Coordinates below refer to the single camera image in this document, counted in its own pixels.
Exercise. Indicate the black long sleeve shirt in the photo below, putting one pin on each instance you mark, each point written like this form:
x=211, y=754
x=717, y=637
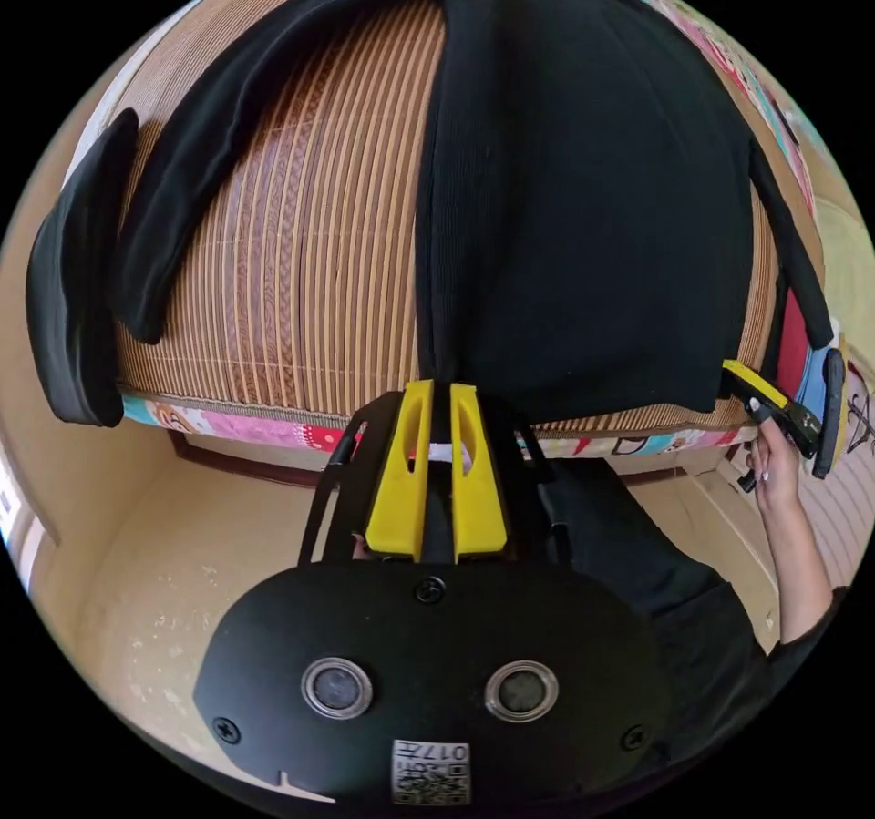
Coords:
x=581, y=204

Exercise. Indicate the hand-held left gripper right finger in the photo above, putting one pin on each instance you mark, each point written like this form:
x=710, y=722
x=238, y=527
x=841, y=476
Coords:
x=478, y=505

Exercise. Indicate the person's right hand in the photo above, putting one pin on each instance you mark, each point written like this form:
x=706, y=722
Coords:
x=776, y=474

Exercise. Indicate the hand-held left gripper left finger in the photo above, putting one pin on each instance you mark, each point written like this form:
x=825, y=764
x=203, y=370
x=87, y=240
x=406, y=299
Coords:
x=400, y=491

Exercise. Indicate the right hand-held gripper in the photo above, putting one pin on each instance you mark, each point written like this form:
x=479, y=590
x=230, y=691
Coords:
x=796, y=426

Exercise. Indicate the person's body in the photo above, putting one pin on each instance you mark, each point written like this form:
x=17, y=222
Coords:
x=683, y=634

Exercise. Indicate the person's right forearm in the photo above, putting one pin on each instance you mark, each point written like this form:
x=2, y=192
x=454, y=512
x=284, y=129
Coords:
x=800, y=573

